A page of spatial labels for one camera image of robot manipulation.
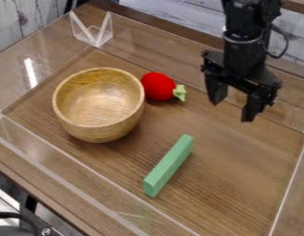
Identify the clear acrylic corner bracket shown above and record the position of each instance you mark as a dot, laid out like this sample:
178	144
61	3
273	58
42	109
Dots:
92	35

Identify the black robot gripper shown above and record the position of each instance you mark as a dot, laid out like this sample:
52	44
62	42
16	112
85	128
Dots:
238	67

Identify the black metal base plate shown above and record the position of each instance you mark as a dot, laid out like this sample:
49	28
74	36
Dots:
45	229

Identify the green rectangular block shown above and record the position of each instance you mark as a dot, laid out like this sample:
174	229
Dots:
168	165

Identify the clear acrylic tray wall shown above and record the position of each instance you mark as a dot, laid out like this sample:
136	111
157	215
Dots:
98	207

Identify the wooden bowl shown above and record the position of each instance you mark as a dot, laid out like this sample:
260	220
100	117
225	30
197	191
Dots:
98	104

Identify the black table leg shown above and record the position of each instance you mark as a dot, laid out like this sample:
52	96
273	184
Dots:
30	204

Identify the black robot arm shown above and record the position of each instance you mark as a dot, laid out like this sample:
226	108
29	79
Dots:
249	16

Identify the red plush strawberry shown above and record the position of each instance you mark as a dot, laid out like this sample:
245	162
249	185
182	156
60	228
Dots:
161	88

